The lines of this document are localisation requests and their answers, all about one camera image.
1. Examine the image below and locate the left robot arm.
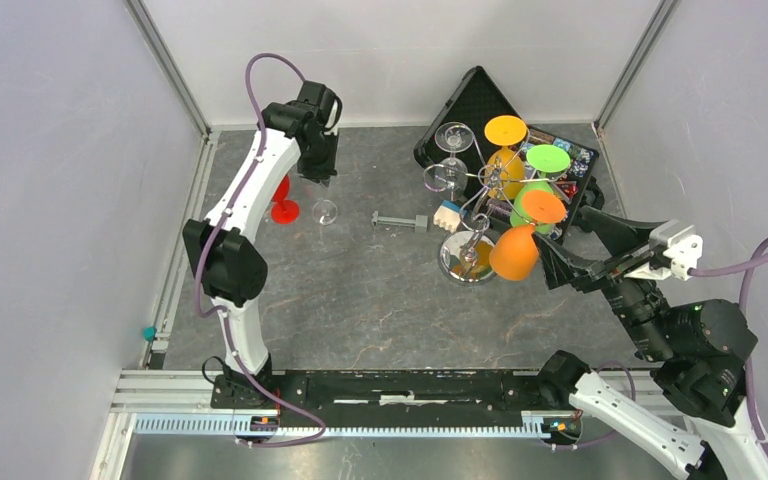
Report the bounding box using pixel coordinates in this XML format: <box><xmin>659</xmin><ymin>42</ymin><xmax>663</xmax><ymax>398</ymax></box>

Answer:
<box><xmin>182</xmin><ymin>81</ymin><xmax>342</xmax><ymax>408</ymax></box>

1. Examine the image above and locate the clear wine glass back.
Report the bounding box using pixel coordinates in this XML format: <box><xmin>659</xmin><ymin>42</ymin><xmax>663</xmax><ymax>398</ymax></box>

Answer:
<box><xmin>423</xmin><ymin>122</ymin><xmax>475</xmax><ymax>202</ymax></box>

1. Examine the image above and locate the orange wine glass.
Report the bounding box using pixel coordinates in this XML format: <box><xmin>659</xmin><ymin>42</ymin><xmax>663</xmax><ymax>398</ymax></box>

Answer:
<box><xmin>489</xmin><ymin>190</ymin><xmax>567</xmax><ymax>281</ymax></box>

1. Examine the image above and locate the teal small object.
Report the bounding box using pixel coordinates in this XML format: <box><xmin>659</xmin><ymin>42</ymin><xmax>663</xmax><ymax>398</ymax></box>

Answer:
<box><xmin>142</xmin><ymin>326</ymin><xmax>157</xmax><ymax>343</ymax></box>

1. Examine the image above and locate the white blue block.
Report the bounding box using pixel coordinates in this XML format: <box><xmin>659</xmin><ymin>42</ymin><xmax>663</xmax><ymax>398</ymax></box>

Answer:
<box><xmin>433</xmin><ymin>200</ymin><xmax>461</xmax><ymax>233</ymax></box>

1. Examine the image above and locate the green wine glass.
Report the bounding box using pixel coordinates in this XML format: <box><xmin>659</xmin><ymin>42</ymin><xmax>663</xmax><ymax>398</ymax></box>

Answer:
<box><xmin>509</xmin><ymin>143</ymin><xmax>572</xmax><ymax>234</ymax></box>

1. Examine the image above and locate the yellow wine glass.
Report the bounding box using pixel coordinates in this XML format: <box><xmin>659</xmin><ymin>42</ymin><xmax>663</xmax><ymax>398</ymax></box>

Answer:
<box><xmin>481</xmin><ymin>115</ymin><xmax>528</xmax><ymax>200</ymax></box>

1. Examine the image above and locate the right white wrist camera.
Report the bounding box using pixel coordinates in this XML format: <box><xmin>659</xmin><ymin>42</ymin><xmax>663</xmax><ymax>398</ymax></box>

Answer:
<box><xmin>622</xmin><ymin>219</ymin><xmax>703</xmax><ymax>281</ymax></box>

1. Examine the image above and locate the clear wine glass front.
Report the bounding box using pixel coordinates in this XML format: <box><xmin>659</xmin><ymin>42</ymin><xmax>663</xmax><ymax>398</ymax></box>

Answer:
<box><xmin>312</xmin><ymin>183</ymin><xmax>339</xmax><ymax>226</ymax></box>

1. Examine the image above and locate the red wine glass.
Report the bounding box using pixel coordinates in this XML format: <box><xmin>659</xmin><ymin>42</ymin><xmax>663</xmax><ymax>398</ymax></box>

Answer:
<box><xmin>270</xmin><ymin>175</ymin><xmax>300</xmax><ymax>224</ymax></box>

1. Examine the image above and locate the black open case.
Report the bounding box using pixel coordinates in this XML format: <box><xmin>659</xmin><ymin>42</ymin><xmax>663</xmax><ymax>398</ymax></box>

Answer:
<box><xmin>413</xmin><ymin>66</ymin><xmax>605</xmax><ymax>242</ymax></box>

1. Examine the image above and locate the clear wine glass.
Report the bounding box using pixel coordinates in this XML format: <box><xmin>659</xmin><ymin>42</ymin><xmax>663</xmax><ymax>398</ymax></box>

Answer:
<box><xmin>423</xmin><ymin>122</ymin><xmax>475</xmax><ymax>202</ymax></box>
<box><xmin>312</xmin><ymin>183</ymin><xmax>339</xmax><ymax>226</ymax></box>

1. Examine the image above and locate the grey metal tool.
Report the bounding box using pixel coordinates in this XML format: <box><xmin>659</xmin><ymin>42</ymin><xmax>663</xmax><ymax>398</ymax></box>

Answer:
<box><xmin>371</xmin><ymin>211</ymin><xmax>428</xmax><ymax>233</ymax></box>

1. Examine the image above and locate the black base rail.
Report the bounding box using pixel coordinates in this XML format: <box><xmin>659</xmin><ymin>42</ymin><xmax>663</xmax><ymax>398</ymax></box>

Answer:
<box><xmin>112</xmin><ymin>367</ymin><xmax>624</xmax><ymax>442</ymax></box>

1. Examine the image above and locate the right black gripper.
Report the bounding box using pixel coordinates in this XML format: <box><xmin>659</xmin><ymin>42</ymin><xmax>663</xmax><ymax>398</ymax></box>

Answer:
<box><xmin>529</xmin><ymin>202</ymin><xmax>675</xmax><ymax>357</ymax></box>

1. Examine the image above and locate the chrome wine glass rack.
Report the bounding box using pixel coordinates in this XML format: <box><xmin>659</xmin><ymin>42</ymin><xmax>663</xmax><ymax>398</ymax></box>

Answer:
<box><xmin>422</xmin><ymin>122</ymin><xmax>567</xmax><ymax>286</ymax></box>

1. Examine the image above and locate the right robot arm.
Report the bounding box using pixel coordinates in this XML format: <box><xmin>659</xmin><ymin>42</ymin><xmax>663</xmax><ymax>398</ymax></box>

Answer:
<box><xmin>534</xmin><ymin>207</ymin><xmax>768</xmax><ymax>479</ymax></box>

